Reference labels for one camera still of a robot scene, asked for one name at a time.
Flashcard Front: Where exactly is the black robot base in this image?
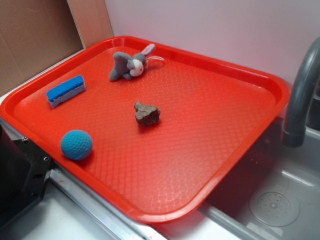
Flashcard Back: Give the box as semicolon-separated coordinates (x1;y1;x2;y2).
0;127;52;229

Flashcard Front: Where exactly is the blue sponge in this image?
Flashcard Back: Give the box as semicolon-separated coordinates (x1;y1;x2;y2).
46;75;86;108

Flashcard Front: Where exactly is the red plastic tray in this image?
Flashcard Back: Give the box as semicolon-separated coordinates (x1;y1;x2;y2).
0;36;290;223

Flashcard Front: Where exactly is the brown rock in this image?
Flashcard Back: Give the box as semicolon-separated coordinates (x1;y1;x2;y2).
134;102;161;127

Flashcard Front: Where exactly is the grey plush elephant toy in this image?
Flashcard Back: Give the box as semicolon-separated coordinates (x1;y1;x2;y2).
109;43;165;82

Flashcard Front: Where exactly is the blue foam ball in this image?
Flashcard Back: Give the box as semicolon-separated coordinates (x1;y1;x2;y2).
60;130;93;161

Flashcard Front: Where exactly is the light wooden board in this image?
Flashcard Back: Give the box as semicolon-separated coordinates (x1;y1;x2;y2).
67;0;114;49

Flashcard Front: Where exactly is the grey faucet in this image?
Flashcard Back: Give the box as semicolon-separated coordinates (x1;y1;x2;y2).
281;38;320;148

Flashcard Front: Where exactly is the grey toy sink basin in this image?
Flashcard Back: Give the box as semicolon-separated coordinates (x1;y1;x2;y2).
200;119;320;240

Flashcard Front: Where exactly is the brown cardboard panel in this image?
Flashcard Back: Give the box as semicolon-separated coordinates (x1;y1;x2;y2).
0;0;83;95

